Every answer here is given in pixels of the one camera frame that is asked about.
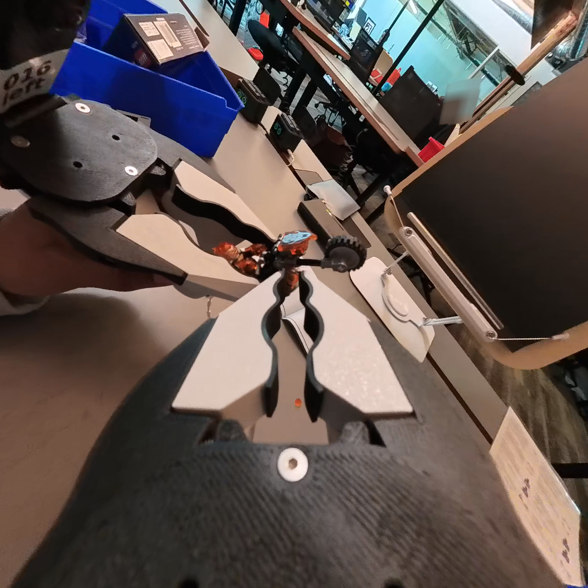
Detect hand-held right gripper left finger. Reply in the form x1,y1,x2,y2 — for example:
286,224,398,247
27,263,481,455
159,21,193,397
171,272,282,432

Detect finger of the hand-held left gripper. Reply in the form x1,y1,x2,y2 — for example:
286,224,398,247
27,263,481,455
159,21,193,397
172,161,277,252
115,213,261,302

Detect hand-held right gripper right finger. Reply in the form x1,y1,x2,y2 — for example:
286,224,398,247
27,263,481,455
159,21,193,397
299,271,414,435

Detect lego motorcycle model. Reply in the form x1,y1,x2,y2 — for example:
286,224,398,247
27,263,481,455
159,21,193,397
207,230,367,318

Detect person's left forearm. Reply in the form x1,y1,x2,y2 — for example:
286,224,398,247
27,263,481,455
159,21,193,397
0,289,51,319

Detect lego instruction booklet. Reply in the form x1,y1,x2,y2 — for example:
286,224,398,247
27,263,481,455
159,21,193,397
281,308,318,356

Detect person's left hand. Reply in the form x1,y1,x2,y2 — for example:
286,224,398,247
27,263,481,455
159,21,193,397
0,203,180,298

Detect black charger green display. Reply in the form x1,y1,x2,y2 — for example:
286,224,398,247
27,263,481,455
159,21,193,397
269,112,305,152
235,78,272,122

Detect black box device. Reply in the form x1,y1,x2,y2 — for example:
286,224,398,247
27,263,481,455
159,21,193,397
298,200,372,251

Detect silver flat device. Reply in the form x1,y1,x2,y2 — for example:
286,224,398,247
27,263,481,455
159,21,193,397
305,180,361,219

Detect dark cardboard box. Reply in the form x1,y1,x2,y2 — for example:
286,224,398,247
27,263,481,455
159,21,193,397
103,13,210,70

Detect long wooden desk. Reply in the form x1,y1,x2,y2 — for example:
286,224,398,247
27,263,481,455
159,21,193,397
280,0,423,166

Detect printed paper sheet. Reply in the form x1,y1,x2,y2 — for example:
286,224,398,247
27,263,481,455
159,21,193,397
489,406,583,586

